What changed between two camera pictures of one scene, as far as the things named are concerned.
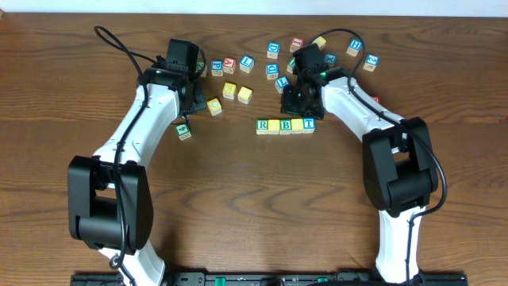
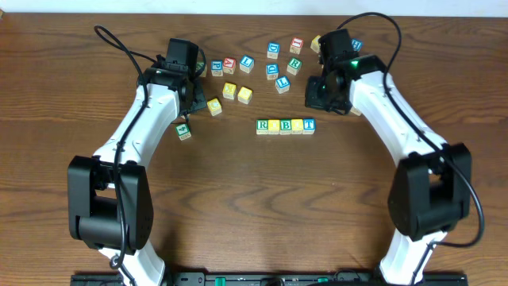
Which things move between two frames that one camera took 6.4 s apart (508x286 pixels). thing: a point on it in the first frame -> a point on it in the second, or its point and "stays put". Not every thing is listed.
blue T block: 309,125 stays put
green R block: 262,126 stays put
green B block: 286,126 stays put
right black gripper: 287,106 -> 313,100
